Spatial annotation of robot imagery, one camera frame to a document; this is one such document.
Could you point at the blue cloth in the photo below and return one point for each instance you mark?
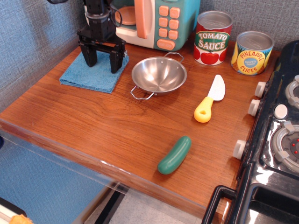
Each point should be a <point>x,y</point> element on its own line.
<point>96,78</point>

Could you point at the white stove knob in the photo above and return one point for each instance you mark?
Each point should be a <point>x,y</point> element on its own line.
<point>260,89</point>
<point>239,149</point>
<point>253,107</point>

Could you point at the teal toy microwave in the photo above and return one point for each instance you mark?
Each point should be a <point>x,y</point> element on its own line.
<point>156,24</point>

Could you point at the pineapple slices can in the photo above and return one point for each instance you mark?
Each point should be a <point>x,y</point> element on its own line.
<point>252,52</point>

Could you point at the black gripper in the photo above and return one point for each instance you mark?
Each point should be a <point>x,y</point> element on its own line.
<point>100,35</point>

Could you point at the black toy stove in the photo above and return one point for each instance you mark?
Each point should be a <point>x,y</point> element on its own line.
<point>267,189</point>

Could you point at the green toy sausage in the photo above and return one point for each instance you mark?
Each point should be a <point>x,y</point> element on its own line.
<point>175,157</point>

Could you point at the white stove knob top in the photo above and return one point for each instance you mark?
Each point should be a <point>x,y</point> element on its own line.
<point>260,89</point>

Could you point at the orange fuzzy object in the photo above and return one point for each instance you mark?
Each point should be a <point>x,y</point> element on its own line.
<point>20,219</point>

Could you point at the tomato sauce can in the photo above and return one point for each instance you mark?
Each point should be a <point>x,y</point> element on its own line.
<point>211,37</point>

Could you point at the white stove knob middle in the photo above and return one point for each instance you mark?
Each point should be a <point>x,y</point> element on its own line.
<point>253,107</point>

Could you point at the yellow handled toy knife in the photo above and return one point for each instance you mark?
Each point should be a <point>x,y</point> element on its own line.
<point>203,111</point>

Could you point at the white stove knob bottom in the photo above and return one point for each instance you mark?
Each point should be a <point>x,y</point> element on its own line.
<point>239,149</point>

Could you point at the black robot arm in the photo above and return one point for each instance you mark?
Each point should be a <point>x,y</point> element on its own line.
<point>99,7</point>

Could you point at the small steel pot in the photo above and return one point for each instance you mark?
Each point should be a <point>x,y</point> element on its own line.
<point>158,76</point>

